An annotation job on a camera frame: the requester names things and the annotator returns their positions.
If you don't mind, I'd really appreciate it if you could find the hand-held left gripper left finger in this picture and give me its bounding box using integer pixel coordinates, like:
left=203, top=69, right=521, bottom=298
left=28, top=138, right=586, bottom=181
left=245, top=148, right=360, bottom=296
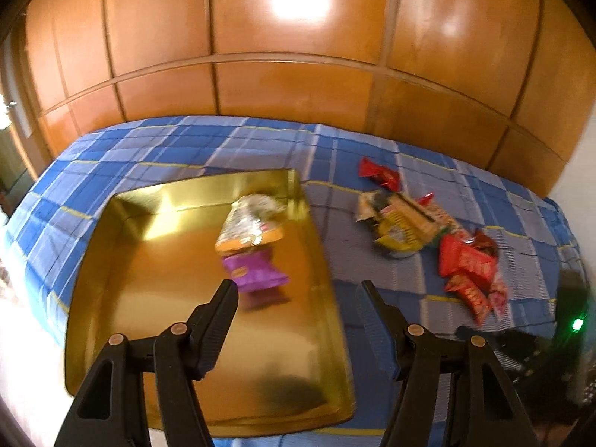
left=53, top=279, right=240, bottom=447

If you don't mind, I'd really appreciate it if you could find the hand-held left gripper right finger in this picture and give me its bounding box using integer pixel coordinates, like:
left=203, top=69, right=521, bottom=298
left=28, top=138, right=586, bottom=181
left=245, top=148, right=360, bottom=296
left=360, top=280, right=541, bottom=447

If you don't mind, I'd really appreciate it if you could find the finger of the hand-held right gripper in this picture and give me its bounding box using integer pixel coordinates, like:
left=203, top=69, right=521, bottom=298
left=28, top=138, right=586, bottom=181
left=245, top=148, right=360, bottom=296
left=455, top=325, right=557, bottom=372

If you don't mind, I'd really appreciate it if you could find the gold-lined dark box tray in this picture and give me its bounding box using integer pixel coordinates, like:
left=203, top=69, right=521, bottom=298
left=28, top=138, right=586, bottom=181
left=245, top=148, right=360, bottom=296
left=64, top=168, right=357, bottom=438

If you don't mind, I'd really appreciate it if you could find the purple snack packet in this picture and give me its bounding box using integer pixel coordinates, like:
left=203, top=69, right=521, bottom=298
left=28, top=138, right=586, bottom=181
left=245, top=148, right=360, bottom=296
left=222, top=248, right=290, bottom=295

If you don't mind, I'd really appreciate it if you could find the pile of mixed snack packets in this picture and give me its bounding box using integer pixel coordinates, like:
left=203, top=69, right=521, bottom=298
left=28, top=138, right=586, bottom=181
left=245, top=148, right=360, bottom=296
left=356, top=190, right=509, bottom=327

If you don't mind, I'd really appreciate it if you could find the orange and silver snack packet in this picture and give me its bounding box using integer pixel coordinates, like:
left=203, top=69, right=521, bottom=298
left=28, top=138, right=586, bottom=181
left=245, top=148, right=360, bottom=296
left=214, top=194, right=288, bottom=256

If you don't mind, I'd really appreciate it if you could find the bright red snack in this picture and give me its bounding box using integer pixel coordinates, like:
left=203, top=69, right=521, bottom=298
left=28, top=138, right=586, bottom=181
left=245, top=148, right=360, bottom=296
left=358, top=156, right=402, bottom=193

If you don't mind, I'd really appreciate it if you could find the blue plaid bedsheet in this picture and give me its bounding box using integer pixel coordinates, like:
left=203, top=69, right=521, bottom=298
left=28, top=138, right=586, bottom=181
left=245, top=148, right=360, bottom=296
left=4, top=115, right=588, bottom=447

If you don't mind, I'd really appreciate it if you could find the wooden wardrobe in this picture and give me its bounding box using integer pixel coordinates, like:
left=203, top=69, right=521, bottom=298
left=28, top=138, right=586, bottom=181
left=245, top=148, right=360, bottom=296
left=9, top=0, right=596, bottom=196

